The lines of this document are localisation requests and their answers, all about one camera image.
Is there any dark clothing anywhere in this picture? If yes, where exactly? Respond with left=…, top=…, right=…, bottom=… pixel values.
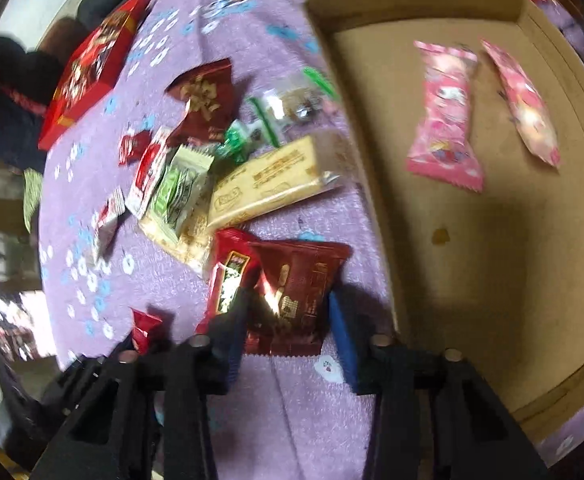
left=0, top=17, right=90, bottom=173

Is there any red gift box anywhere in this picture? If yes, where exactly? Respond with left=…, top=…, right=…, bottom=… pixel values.
left=38, top=0, right=153, bottom=152

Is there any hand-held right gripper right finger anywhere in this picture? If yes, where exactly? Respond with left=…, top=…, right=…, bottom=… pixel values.
left=328, top=289, right=553, bottom=480

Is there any large pink snack packet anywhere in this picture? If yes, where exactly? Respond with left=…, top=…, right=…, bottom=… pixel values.
left=406, top=40, right=486, bottom=194

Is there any red white black snack packet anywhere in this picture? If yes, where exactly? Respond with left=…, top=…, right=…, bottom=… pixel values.
left=91, top=187, right=127, bottom=263

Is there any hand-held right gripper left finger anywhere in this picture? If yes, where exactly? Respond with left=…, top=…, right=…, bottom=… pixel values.
left=29, top=286, right=253, bottom=480

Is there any clear packet with green ends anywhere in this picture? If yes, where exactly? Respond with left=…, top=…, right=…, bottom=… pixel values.
left=248, top=67, right=343, bottom=148

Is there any red packet with green label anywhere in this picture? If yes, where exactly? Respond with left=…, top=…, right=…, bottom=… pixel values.
left=196, top=227, right=261, bottom=336

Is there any green snack packet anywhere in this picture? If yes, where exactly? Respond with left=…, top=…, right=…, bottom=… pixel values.
left=214, top=120, right=255, bottom=163

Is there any small red candy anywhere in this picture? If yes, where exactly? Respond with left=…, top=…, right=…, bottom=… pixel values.
left=118, top=129, right=153, bottom=167
left=131, top=307, right=165, bottom=355

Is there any cardboard box tray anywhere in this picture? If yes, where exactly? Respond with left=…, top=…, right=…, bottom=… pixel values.
left=304, top=0, right=584, bottom=428

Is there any red cartoon snack packet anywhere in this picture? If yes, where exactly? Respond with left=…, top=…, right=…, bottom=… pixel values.
left=124, top=127, right=173, bottom=220

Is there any dark red snack packet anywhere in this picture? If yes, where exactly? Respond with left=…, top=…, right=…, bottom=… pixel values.
left=246, top=239, right=353, bottom=358
left=166, top=57, right=237, bottom=150

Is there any beige wafer packet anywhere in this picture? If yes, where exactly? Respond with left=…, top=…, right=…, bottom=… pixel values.
left=138, top=200, right=213, bottom=268
left=206, top=132, right=355, bottom=233

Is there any small pink snack packet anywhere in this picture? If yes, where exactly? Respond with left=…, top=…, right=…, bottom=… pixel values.
left=480, top=39, right=562, bottom=168

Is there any black bag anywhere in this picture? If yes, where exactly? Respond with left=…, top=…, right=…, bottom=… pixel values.
left=0, top=345, right=68, bottom=471

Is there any purple floral tablecloth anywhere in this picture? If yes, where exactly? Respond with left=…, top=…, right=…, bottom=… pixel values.
left=37, top=0, right=584, bottom=480

